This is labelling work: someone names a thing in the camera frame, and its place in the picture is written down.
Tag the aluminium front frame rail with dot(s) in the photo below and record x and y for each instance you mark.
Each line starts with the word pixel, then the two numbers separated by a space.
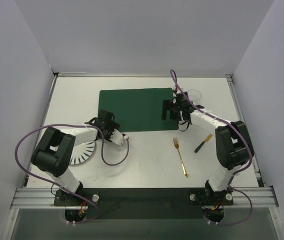
pixel 43 198

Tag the white plate with black stripes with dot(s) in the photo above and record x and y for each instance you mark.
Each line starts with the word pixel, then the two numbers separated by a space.
pixel 82 152

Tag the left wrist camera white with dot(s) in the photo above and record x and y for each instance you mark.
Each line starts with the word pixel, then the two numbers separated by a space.
pixel 118 138

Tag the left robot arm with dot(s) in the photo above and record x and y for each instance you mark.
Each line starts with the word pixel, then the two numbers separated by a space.
pixel 60 148

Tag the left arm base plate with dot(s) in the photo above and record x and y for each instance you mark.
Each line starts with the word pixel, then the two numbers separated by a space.
pixel 64 199

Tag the green placemat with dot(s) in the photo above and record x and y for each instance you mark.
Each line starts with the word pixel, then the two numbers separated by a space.
pixel 137 110

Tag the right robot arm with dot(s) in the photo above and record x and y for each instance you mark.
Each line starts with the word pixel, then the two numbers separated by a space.
pixel 234 147

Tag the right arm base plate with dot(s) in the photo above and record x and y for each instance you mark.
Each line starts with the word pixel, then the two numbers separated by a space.
pixel 198 197

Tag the clear plastic cup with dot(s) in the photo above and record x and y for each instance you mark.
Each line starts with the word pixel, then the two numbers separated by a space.
pixel 194 95

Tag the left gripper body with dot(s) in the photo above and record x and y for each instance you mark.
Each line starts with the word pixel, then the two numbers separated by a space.
pixel 109 130

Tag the gold fork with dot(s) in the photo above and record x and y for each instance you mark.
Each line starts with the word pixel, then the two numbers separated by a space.
pixel 177 146

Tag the green handled gold knife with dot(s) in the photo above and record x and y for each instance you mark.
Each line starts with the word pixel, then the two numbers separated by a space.
pixel 202 143

